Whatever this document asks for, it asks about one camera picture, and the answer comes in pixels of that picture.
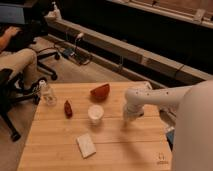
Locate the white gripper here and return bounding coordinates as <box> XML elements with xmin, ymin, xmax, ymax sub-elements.
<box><xmin>123</xmin><ymin>104</ymin><xmax>144</xmax><ymax>122</ymax></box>

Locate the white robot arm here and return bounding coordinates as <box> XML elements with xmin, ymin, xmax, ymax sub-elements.
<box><xmin>123</xmin><ymin>80</ymin><xmax>213</xmax><ymax>171</ymax></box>

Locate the seated person's hand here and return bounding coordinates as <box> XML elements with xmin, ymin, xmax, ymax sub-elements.
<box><xmin>4</xmin><ymin>26</ymin><xmax>20</xmax><ymax>39</ymax></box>

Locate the red bowl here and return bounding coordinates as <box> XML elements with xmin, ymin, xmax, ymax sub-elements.
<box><xmin>90</xmin><ymin>84</ymin><xmax>110</xmax><ymax>100</ymax></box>

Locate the white paper cup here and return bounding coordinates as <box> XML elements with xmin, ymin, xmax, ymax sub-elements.
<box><xmin>88</xmin><ymin>105</ymin><xmax>104</xmax><ymax>125</ymax></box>

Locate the white sponge block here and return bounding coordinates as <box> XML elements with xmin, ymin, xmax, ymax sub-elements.
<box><xmin>76</xmin><ymin>133</ymin><xmax>96</xmax><ymax>158</ymax></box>

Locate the small red-brown bottle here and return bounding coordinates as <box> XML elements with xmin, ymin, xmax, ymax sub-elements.
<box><xmin>64</xmin><ymin>100</ymin><xmax>73</xmax><ymax>118</ymax></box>

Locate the clear plastic water bottle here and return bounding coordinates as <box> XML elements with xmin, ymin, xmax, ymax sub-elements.
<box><xmin>39</xmin><ymin>80</ymin><xmax>57</xmax><ymax>106</ymax></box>

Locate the seated person's beige leg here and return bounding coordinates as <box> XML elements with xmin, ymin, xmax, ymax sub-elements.
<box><xmin>0</xmin><ymin>49</ymin><xmax>37</xmax><ymax>89</ymax></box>

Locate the black office chair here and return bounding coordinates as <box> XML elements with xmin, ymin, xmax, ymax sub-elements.
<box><xmin>0</xmin><ymin>69</ymin><xmax>40</xmax><ymax>142</ymax></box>

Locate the white spray bottle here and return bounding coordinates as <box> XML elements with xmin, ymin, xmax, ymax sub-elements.
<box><xmin>52</xmin><ymin>1</ymin><xmax>62</xmax><ymax>20</ymax></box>

